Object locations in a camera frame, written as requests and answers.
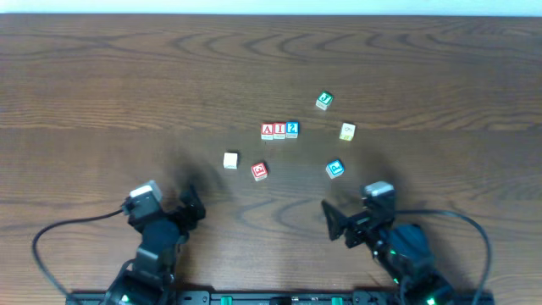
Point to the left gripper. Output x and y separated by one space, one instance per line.
179 217

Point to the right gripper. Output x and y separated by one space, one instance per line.
353 229

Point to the yellow picture wooden block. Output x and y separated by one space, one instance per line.
347 132

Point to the blue number 2 block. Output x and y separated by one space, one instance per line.
292 129

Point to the red letter I block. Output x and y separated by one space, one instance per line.
279 130

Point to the red letter A block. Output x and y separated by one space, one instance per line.
267 131

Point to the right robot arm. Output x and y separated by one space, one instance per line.
402 251

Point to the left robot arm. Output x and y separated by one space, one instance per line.
149 280

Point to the blue letter P block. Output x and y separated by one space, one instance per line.
335 169

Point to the plain cream wooden block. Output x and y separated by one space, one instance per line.
230 160

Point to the red letter C block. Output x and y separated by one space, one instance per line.
259 171

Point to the green letter J block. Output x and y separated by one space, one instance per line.
324 100

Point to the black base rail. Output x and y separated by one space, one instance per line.
246 298

